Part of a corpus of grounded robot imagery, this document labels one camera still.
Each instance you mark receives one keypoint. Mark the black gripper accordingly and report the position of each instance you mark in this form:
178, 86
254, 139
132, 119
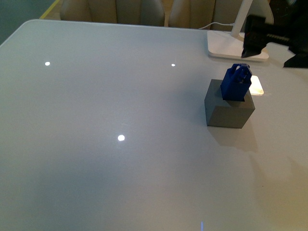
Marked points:
294, 35

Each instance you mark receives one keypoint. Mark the blue part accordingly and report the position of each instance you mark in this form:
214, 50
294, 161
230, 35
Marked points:
236, 82

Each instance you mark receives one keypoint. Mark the gray cube base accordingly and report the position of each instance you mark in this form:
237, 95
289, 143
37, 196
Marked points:
224, 113

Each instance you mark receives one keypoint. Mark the beige right chair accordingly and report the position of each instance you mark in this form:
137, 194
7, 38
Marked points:
211, 14

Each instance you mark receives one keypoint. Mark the beige chair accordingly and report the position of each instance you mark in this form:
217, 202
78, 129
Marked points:
211, 14
132, 12

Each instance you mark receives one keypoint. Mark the beige left chair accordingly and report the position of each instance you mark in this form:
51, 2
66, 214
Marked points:
132, 12

